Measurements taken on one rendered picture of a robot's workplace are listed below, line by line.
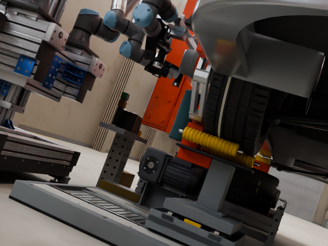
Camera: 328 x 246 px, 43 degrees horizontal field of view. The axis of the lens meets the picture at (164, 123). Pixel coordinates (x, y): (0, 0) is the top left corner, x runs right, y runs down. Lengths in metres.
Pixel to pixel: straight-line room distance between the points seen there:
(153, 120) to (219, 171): 0.74
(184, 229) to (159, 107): 0.99
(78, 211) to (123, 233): 0.20
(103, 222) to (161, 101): 1.06
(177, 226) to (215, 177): 0.31
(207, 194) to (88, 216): 0.54
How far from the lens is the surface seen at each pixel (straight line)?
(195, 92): 1.78
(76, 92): 2.42
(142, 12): 1.61
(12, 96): 2.32
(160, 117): 2.47
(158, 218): 1.72
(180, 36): 1.89
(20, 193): 1.81
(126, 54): 2.07
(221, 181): 1.87
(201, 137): 1.80
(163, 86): 2.51
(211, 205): 1.87
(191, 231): 1.69
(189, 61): 1.99
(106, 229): 1.63
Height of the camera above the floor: 0.37
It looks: 5 degrees up
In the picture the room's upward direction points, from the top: 20 degrees clockwise
